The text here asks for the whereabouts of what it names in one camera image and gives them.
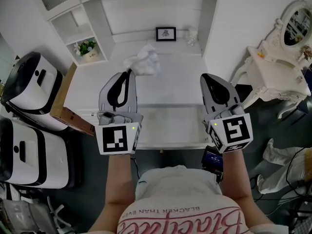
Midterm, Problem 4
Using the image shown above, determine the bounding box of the potted flower plant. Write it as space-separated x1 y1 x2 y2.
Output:
73 38 99 62

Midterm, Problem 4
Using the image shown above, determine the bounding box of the white shelf unit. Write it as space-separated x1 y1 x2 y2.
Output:
26 0 221 67

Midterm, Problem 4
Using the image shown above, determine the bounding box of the white chair base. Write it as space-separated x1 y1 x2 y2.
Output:
45 195 74 230

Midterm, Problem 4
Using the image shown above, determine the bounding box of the black device with screen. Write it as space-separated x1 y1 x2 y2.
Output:
200 145 224 182

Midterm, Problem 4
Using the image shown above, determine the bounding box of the white oval mirror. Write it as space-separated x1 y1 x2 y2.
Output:
274 0 312 56

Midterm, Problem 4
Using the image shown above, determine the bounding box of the person's left forearm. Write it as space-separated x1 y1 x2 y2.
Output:
88 153 137 234

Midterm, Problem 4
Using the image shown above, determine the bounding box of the white drawer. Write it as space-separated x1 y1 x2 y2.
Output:
133 103 217 152

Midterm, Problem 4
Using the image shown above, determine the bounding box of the black cable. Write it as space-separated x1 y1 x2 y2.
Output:
248 147 312 216

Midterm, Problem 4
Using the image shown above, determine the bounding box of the white item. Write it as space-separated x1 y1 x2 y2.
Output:
123 44 161 77

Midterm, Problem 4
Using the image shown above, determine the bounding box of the dried flower bunch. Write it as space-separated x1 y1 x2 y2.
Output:
300 44 312 62

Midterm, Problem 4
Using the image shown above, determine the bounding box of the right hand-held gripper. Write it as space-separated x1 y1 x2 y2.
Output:
200 73 254 155

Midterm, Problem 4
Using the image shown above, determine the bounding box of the white dressing table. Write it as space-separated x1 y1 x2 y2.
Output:
230 45 312 119

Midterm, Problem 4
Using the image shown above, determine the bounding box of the clear glass ornament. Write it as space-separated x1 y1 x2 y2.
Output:
186 27 199 47

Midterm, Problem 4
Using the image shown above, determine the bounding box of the brown cardboard box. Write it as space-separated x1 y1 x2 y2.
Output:
49 62 96 137

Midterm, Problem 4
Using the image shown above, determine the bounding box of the person's right forearm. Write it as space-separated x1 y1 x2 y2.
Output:
219 152 274 229

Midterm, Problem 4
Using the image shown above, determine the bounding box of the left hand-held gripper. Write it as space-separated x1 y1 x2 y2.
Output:
95 70 144 156

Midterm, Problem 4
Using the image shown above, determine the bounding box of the person's white printed shirt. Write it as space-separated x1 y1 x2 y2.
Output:
116 164 290 234

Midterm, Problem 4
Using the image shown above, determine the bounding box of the black picture frame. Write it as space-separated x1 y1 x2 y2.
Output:
156 26 177 42

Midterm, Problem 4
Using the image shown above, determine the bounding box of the white garment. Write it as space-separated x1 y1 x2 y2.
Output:
256 137 312 195

